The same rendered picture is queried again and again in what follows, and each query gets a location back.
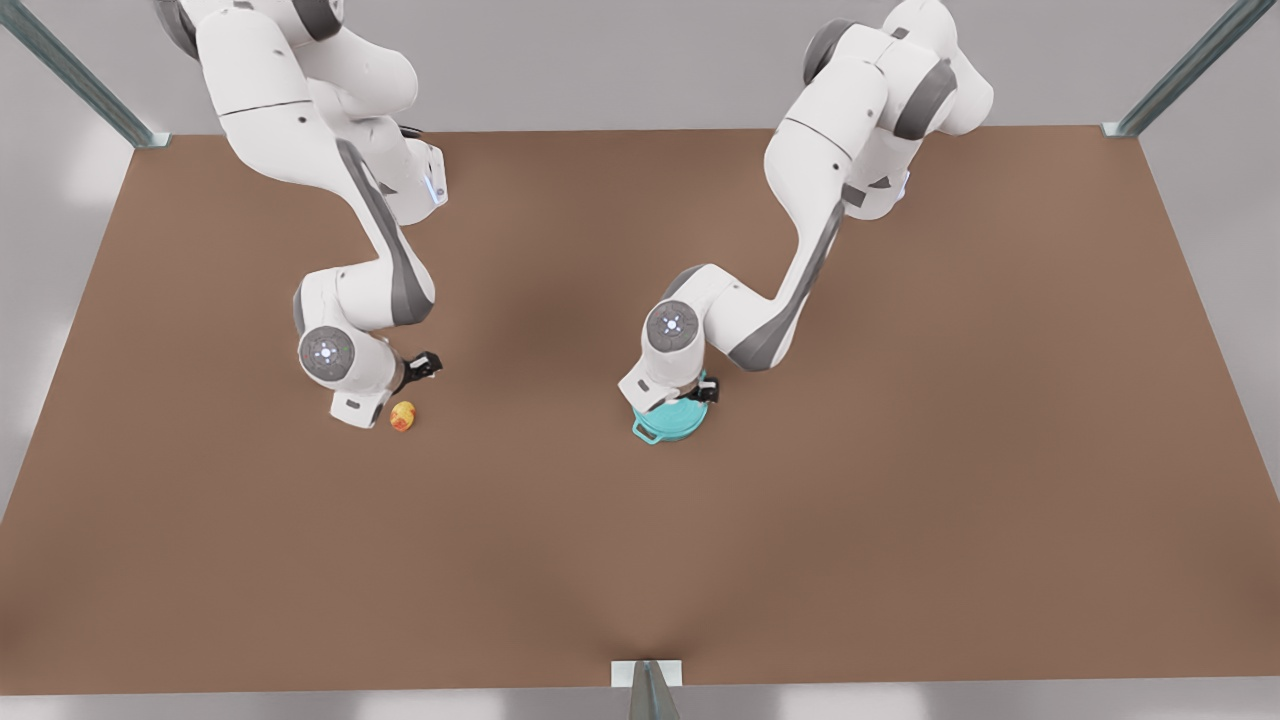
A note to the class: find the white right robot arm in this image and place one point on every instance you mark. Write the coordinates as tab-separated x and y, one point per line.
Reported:
300	120

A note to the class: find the yellow orange potato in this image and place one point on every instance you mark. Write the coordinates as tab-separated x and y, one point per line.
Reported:
402	415

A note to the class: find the teal pot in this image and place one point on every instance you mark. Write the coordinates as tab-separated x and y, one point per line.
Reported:
668	428

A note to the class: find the silver frame post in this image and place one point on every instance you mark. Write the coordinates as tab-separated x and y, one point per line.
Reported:
85	75
650	690
1185	68

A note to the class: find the teal pot lid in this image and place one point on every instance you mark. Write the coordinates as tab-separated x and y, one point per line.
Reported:
678	409

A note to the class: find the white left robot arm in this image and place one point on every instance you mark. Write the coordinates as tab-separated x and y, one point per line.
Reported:
830	150

